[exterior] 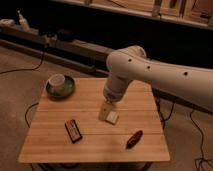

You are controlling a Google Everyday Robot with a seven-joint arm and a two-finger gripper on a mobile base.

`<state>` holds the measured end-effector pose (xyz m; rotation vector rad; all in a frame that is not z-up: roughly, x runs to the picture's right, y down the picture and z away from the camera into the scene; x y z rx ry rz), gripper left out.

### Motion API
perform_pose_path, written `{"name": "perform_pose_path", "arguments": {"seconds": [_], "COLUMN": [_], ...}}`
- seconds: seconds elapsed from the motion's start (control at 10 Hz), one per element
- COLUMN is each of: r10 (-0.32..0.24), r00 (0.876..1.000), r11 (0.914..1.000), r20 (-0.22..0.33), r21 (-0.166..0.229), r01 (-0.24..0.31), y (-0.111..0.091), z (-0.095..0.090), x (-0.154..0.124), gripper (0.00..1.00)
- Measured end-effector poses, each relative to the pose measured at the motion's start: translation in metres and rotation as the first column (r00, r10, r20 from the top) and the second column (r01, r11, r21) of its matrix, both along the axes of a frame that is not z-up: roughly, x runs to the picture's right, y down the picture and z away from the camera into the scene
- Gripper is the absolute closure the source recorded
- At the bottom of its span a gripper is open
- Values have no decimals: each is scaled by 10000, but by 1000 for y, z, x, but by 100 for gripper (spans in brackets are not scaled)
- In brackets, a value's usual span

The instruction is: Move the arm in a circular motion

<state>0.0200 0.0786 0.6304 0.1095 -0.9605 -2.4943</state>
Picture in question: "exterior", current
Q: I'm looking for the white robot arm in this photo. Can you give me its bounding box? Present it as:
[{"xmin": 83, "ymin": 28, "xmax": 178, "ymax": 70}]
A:
[{"xmin": 103, "ymin": 45, "xmax": 213, "ymax": 112}]

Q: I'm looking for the white sponge block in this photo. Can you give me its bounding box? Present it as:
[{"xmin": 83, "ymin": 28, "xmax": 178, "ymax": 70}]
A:
[{"xmin": 105, "ymin": 111, "xmax": 119, "ymax": 125}]

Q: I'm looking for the red black candy box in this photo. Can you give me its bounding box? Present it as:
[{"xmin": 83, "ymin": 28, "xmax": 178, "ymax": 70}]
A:
[{"xmin": 65, "ymin": 120, "xmax": 82, "ymax": 143}]

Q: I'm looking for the green saucer plate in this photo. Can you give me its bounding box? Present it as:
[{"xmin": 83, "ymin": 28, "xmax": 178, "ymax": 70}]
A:
[{"xmin": 46, "ymin": 75, "xmax": 75, "ymax": 99}]

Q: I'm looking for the red brown pocket tool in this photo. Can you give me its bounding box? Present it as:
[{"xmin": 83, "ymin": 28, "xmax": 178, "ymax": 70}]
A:
[{"xmin": 126, "ymin": 130, "xmax": 143, "ymax": 149}]

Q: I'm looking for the wooden table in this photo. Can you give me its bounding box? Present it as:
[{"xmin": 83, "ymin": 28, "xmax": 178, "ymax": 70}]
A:
[{"xmin": 18, "ymin": 78, "xmax": 170, "ymax": 163}]

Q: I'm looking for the white cup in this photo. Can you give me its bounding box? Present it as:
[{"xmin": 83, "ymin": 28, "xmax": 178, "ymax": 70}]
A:
[{"xmin": 48, "ymin": 74, "xmax": 65, "ymax": 92}]

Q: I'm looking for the dark round object on ledge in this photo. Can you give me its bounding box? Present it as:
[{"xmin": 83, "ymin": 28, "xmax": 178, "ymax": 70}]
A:
[{"xmin": 57, "ymin": 29, "xmax": 75, "ymax": 42}]

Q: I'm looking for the white spray bottle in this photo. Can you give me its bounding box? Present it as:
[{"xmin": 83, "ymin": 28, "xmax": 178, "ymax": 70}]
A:
[{"xmin": 17, "ymin": 11, "xmax": 30, "ymax": 31}]

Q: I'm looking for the black floor cable left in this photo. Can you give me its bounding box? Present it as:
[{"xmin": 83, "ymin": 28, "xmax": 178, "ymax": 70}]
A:
[{"xmin": 0, "ymin": 49, "xmax": 46, "ymax": 76}]

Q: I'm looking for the black cable right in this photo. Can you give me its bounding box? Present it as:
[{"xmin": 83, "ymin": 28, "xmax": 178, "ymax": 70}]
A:
[{"xmin": 189, "ymin": 109, "xmax": 213, "ymax": 171}]

